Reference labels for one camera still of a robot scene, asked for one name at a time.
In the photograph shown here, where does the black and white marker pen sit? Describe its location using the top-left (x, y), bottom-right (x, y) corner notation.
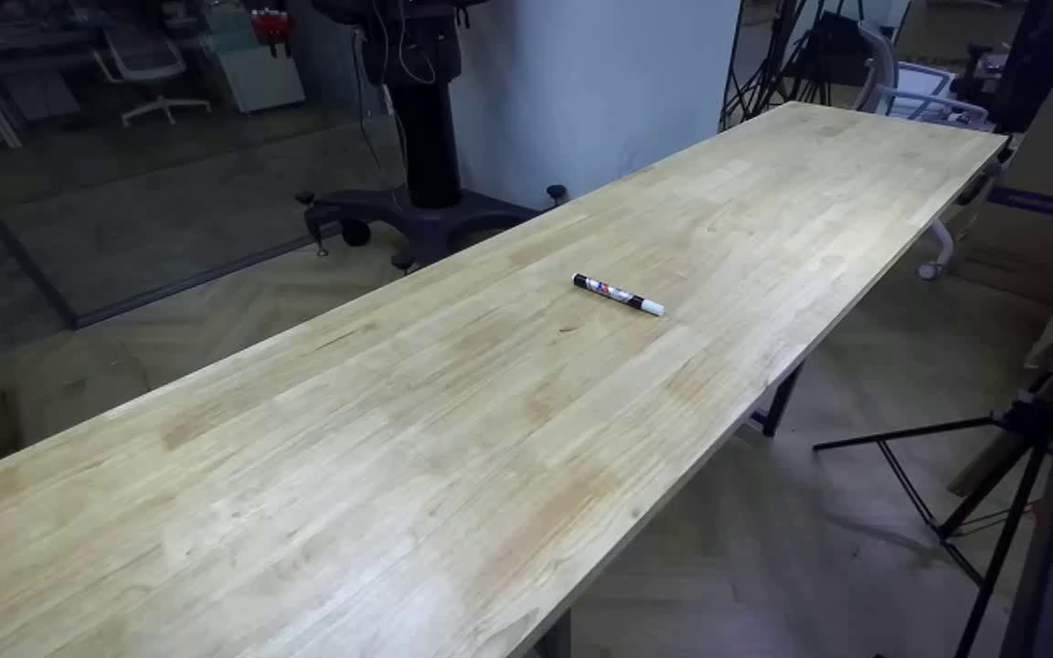
top-left (571, 271), bottom-right (668, 322)

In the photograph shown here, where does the black table leg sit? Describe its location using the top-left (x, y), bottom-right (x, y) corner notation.
top-left (749, 364), bottom-right (810, 442)

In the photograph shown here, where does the white cabinet with red object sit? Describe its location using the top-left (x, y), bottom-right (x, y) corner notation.
top-left (202, 0), bottom-right (308, 117)

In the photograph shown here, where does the white office chair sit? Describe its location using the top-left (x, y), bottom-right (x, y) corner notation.
top-left (89, 21), bottom-right (216, 133)

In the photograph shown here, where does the cardboard box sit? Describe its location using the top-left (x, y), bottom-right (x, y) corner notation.
top-left (955, 49), bottom-right (1053, 308)

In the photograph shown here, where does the black wheeled pedestal stand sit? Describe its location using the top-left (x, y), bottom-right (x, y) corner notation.
top-left (294, 0), bottom-right (573, 273)

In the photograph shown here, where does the black tripod stand by wall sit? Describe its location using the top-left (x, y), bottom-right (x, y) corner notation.
top-left (716, 0), bottom-right (884, 133)

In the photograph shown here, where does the white chair with metal frame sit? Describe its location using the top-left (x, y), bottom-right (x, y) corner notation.
top-left (855, 59), bottom-right (995, 284)

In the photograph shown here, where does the black camera tripod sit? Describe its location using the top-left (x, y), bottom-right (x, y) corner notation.
top-left (810, 319), bottom-right (1053, 658)

